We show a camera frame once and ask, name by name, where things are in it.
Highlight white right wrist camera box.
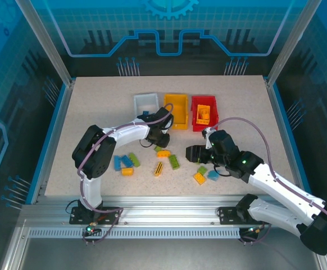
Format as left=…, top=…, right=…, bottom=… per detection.
left=202, top=127, right=215, bottom=150

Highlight aluminium frame post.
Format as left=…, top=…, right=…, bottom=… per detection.
left=265, top=0, right=323, bottom=88
left=15, top=0, right=76, bottom=87

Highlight light blue lego piece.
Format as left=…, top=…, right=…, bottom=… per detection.
left=207, top=169, right=221, bottom=182

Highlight aluminium front rail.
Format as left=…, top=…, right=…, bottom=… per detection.
left=19, top=195, right=322, bottom=229

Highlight blue gear printed back panel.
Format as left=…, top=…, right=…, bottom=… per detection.
left=39, top=0, right=296, bottom=77

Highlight red plastic bin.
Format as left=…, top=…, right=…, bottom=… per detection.
left=190, top=95, right=220, bottom=133

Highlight yellow plastic bin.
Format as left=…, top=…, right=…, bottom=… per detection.
left=163, top=93, right=189, bottom=131

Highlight yellow black striped lego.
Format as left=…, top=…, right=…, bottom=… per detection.
left=153, top=161, right=165, bottom=177

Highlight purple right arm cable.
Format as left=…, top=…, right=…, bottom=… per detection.
left=212, top=117, right=327, bottom=247

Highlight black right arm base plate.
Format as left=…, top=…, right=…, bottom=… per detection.
left=217, top=206, right=271, bottom=226

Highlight yellow lego window frame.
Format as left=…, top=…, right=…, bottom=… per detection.
left=196, top=104, right=212, bottom=125

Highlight white plastic bin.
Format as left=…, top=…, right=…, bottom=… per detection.
left=133, top=92, right=160, bottom=119

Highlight yellow lego plate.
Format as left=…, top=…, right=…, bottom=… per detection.
left=193, top=172, right=207, bottom=186

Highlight slotted aluminium cable duct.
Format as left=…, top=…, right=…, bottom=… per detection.
left=28, top=228, right=242, bottom=240

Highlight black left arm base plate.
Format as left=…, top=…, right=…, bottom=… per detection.
left=69, top=206, right=120, bottom=226

